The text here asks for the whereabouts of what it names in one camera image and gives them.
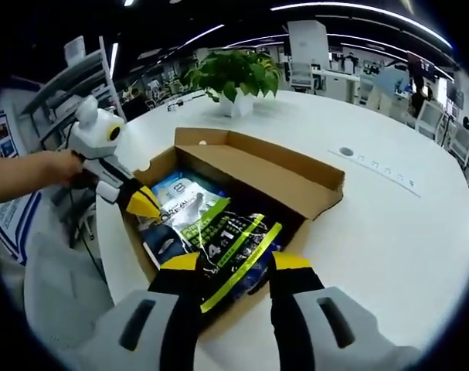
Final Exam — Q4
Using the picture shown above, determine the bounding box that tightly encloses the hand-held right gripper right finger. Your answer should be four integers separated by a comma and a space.
267, 250, 423, 371

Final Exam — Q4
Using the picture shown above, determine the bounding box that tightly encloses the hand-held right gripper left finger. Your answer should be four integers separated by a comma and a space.
81, 251, 202, 371

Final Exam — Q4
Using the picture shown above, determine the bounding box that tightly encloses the white grey printed pouch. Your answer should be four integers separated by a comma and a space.
137, 175, 231, 252

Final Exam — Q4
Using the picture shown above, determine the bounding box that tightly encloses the black green soft pouch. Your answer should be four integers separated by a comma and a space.
172, 199, 284, 314

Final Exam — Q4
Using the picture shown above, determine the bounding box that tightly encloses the brown cardboard shoe box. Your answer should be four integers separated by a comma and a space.
120, 127, 345, 347

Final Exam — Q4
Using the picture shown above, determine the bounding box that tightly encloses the person's left hand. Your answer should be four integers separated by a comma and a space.
36, 149, 84, 187

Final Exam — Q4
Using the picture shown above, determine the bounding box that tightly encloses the grey metal storage shelf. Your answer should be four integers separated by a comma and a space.
19, 36, 127, 155

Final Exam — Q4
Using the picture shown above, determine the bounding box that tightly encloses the dark blue flat pack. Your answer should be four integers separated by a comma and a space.
142, 226, 183, 270

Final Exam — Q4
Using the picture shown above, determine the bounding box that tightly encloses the grey mesh office chair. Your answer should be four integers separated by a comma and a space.
23, 231, 115, 371

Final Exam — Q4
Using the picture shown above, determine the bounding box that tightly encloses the blue white notice board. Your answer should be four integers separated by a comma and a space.
0, 111, 42, 267

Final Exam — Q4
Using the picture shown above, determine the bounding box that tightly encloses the white plant pot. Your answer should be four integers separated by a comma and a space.
217, 88, 255, 118

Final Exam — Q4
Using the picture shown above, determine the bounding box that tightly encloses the green leafy plant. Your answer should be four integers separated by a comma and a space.
182, 49, 284, 104

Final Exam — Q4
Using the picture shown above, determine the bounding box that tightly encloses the white office chair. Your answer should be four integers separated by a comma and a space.
415, 100, 446, 140
448, 123, 469, 163

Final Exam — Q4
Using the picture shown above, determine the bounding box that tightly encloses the white office desk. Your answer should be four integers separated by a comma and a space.
322, 69, 361, 104

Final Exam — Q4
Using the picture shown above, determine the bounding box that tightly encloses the long ceiling light strip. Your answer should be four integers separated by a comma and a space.
270, 2, 454, 49

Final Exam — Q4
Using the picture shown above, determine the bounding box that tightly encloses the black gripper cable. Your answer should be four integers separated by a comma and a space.
66, 121, 100, 279

